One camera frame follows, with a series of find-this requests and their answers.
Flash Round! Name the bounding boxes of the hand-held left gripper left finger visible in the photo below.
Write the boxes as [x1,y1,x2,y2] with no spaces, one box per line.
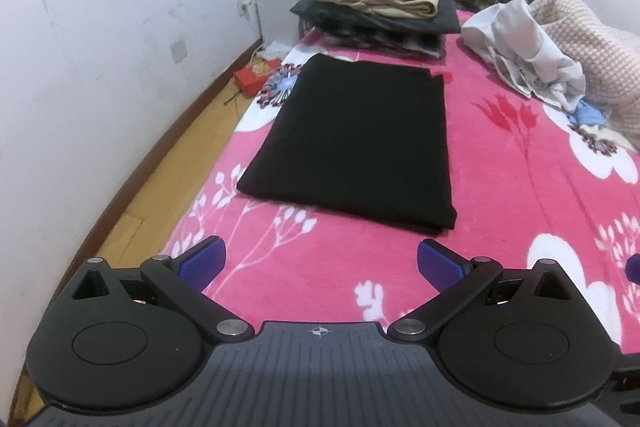
[72,236,256,342]

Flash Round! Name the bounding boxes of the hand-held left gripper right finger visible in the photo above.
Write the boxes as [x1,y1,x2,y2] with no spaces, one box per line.
[387,238,568,342]

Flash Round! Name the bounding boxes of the black t-shirt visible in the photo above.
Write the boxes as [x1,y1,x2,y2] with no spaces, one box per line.
[236,53,458,236]

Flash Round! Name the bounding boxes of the pink floral blanket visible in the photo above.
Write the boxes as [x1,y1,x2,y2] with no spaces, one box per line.
[167,7,640,358]

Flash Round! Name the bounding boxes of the light blue cloth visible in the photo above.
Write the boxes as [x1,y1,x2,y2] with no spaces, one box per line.
[567,99,607,128]

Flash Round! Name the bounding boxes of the red box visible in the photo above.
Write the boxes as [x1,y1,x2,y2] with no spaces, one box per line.
[234,59,282,98]

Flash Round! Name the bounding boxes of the beige knitted sweater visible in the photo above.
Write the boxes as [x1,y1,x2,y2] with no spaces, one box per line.
[527,0,640,154]

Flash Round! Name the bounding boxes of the white plastic bag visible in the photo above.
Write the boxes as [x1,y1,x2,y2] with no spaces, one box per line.
[259,41,292,61]

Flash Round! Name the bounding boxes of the white crumpled shirt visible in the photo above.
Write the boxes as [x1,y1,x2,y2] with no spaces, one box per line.
[460,0,587,111]

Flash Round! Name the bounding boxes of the dark grey folded garment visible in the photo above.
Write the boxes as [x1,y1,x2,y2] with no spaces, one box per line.
[290,0,462,36]

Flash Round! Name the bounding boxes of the white water dispenser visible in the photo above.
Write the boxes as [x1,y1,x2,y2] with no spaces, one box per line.
[254,0,302,54]

